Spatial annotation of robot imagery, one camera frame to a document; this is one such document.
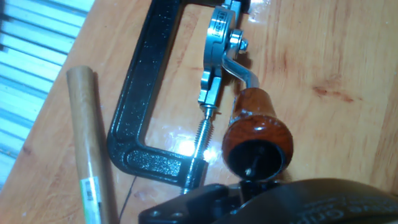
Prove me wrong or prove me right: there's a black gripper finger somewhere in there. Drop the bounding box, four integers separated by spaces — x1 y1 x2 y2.
138 181 259 224

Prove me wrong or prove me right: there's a black C-clamp with screw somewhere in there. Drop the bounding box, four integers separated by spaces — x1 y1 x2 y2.
106 0 251 195

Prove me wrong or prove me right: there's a glossy wooden board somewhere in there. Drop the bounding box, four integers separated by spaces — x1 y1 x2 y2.
0 0 398 224

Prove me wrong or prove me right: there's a wooden handle claw hammer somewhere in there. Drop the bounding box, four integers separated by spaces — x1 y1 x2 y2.
66 65 121 224

